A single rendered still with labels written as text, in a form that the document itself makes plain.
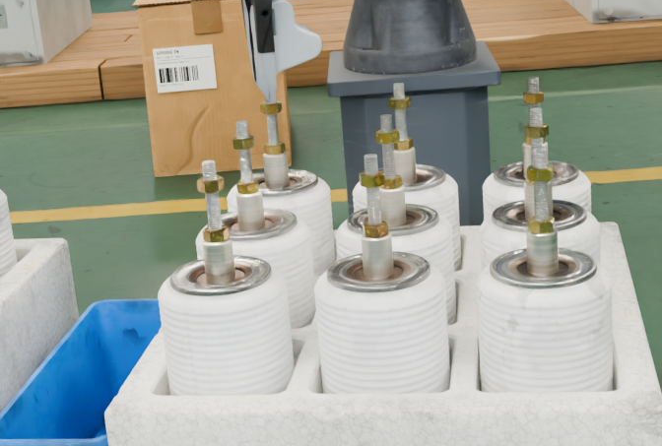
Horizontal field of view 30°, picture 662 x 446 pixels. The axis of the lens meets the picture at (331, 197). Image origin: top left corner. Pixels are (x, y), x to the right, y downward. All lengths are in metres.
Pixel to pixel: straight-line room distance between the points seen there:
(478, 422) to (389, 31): 0.60
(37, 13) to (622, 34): 1.31
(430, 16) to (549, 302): 0.56
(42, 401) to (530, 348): 0.47
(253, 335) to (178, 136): 1.26
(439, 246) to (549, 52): 1.83
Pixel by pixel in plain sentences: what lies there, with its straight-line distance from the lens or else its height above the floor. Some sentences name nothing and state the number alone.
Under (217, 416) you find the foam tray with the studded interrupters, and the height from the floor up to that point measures 0.18.
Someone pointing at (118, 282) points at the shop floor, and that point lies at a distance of 1.68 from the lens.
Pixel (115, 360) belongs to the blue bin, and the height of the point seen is 0.06.
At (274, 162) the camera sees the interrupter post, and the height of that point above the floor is 0.27.
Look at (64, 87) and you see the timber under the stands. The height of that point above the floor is 0.04.
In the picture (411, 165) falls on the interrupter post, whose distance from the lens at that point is 1.11.
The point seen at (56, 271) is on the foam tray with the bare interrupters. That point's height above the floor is 0.16.
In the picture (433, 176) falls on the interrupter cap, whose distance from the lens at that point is 1.12.
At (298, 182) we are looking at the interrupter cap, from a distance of 1.13.
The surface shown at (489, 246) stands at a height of 0.24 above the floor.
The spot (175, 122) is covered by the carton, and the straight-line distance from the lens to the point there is 2.13.
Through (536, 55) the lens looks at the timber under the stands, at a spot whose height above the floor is 0.03.
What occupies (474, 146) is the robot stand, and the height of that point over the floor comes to 0.21.
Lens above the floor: 0.57
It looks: 17 degrees down
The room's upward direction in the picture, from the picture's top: 5 degrees counter-clockwise
